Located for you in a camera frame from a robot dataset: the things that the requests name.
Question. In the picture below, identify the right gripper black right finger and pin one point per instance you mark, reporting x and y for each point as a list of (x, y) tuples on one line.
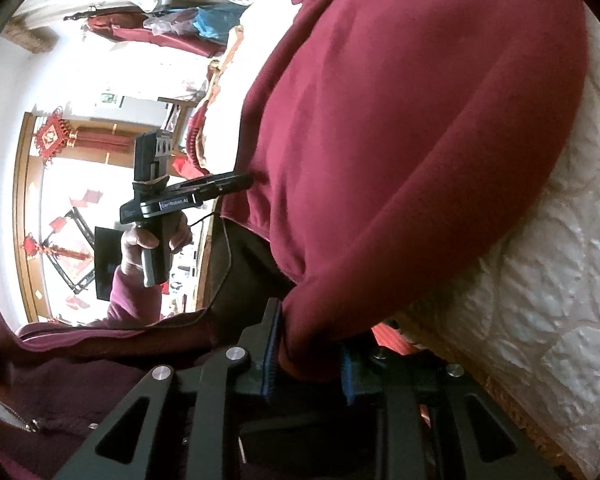
[(435, 422)]

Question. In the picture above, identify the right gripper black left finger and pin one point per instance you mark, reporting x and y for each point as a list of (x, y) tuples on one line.
[(184, 424)]

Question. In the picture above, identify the dark red sweater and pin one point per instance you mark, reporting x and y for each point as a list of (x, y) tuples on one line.
[(392, 143)]

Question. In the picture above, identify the maroon sleeved left forearm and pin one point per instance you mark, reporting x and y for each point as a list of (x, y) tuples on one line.
[(132, 306)]

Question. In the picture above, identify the person's left hand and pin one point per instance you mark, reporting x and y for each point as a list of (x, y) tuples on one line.
[(134, 241)]

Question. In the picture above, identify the red chinese knot decoration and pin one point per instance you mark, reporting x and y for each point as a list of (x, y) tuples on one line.
[(53, 136)]

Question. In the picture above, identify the pink embossed satin bedspread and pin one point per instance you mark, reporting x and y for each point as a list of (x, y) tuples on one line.
[(526, 318)]

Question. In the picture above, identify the red cloth on furniture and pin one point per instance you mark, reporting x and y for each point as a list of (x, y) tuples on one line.
[(129, 26)]

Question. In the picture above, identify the blue plastic bag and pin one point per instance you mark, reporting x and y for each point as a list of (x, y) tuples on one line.
[(215, 21)]

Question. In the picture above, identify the wooden door frame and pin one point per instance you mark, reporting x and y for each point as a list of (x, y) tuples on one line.
[(66, 216)]

